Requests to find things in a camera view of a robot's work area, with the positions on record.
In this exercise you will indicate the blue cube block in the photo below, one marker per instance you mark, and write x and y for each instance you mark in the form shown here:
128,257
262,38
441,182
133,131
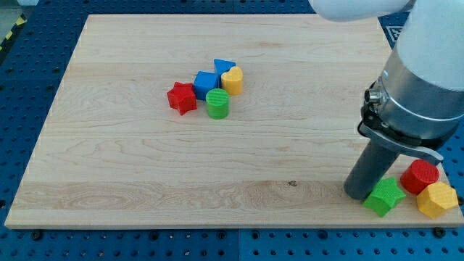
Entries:
205,82

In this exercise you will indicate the light wooden board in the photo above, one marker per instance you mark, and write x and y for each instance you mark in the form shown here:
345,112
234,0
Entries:
112,154

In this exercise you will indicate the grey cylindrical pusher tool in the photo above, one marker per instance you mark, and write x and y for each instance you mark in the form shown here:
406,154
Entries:
370,167

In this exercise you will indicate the blue triangle block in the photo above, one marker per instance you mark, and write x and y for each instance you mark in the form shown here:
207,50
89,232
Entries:
223,66

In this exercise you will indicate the yellow heart block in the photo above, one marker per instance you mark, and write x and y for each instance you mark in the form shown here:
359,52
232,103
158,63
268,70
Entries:
232,81

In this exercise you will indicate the yellow hexagon block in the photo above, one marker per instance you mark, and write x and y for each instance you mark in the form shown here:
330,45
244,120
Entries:
437,199

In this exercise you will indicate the green star block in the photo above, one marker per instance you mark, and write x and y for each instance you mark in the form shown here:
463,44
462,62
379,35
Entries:
385,196

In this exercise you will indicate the red star block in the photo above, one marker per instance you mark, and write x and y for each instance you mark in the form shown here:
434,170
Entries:
182,97

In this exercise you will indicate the red cylinder block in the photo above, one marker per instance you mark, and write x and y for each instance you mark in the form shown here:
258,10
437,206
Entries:
418,176

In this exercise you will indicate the green cylinder block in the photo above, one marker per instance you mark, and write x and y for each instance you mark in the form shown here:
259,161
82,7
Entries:
217,103

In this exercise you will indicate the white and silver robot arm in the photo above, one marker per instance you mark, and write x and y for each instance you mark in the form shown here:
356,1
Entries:
416,103

